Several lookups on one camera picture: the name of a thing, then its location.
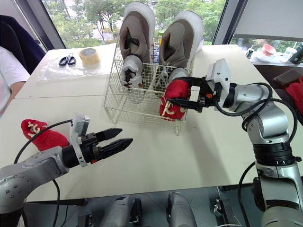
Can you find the dark chair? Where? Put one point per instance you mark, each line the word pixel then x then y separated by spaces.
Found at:
pixel 21 42

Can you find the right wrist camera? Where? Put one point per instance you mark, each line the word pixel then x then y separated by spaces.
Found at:
pixel 221 75

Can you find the small red shoe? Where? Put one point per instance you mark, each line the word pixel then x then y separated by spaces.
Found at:
pixel 176 91
pixel 47 138

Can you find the large taupe shoe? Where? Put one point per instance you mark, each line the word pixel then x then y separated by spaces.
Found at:
pixel 137 35
pixel 177 40

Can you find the black metal bracket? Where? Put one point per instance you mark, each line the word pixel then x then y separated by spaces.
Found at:
pixel 225 210

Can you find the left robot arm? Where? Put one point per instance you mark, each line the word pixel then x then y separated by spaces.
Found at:
pixel 35 165

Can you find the roll of tan tape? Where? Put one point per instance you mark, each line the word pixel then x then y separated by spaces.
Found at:
pixel 90 58

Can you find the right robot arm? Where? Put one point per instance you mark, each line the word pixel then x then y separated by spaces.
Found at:
pixel 272 123

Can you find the red cloth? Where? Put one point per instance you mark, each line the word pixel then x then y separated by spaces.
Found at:
pixel 296 92

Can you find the white cup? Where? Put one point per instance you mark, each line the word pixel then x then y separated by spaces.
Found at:
pixel 290 54

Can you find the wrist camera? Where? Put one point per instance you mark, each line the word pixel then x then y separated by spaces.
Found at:
pixel 78 127
pixel 221 75

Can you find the clear plastic bag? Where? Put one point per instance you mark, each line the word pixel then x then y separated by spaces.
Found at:
pixel 71 71

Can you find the small white grey shoe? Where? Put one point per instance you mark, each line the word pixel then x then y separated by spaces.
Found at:
pixel 163 78
pixel 133 66

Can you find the dark green bottle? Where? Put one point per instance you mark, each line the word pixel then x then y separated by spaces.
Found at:
pixel 298 53

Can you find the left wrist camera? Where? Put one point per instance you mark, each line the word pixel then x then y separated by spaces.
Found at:
pixel 78 127

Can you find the robot body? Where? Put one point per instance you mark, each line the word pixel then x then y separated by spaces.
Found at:
pixel 118 210

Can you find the pink bowl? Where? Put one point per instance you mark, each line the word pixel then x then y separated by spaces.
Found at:
pixel 268 49

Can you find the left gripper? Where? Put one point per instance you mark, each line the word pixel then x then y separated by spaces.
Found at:
pixel 91 149

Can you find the person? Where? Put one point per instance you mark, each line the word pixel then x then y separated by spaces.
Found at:
pixel 9 71

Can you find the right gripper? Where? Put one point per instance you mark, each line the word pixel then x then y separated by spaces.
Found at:
pixel 207 97

